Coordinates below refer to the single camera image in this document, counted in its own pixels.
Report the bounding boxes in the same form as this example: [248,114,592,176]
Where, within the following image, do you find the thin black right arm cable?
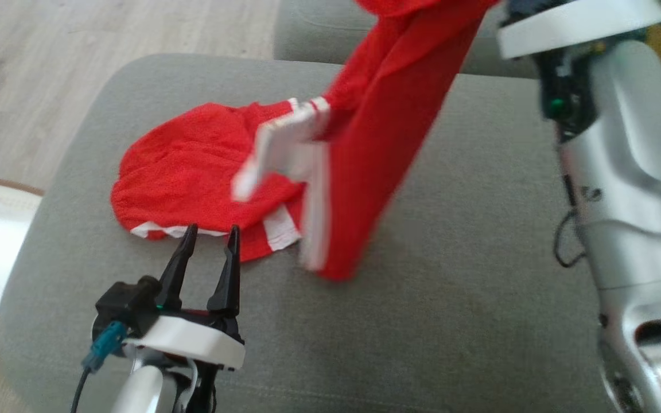
[554,172,588,268]

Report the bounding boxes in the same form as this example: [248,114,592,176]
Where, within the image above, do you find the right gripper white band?
[496,0,661,61]

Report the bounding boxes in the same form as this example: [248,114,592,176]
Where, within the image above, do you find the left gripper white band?
[124,224,246,371]

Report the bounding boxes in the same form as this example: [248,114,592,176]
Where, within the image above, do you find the red mesh shorts white stripes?
[110,98,331,263]

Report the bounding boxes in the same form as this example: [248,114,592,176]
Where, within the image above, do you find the red white basketball jersey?
[232,0,501,282]

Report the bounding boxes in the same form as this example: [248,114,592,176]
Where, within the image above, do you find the large grey sofa cushion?
[0,53,618,413]

